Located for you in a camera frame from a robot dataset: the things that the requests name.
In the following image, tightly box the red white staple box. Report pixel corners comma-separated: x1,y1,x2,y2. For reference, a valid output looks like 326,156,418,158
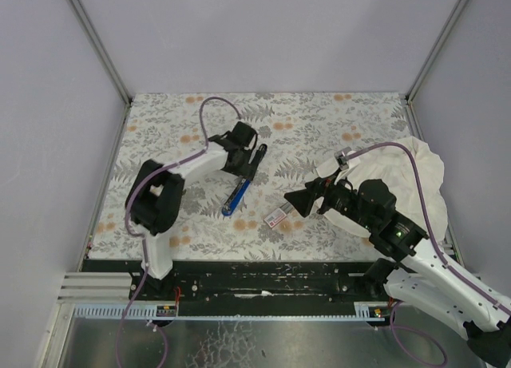
263,208,287,228

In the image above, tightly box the blue stapler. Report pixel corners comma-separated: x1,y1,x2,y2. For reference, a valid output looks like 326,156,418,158
221,144,267,216

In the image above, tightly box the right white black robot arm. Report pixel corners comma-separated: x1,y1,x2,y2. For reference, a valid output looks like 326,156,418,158
284,177,510,367

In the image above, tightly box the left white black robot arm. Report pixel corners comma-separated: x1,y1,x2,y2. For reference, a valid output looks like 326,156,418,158
125,121,267,280

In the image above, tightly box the floral patterned table mat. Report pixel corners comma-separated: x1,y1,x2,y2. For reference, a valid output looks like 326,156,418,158
88,93,412,261

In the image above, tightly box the white crumpled cloth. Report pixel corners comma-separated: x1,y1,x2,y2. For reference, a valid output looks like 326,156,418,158
339,137,448,241

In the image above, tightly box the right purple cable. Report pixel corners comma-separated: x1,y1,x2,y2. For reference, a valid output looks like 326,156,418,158
334,142,511,367

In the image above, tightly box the white slotted cable duct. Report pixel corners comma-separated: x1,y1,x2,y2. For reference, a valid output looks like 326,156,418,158
73,303,386,323

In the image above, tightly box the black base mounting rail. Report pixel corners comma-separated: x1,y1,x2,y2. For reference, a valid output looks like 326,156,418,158
82,260,389,315

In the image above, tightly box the left aluminium frame post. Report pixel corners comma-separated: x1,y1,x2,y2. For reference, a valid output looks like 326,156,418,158
59,0,133,105

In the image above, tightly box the aluminium frame post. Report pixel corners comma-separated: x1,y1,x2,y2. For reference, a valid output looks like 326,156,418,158
59,0,133,105
405,0,480,104

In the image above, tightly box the left aluminium extrusion rail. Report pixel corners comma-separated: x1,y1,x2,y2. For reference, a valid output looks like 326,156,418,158
57,272,132,303

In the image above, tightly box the right aluminium frame post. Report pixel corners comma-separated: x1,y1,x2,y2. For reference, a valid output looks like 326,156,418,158
405,0,480,104

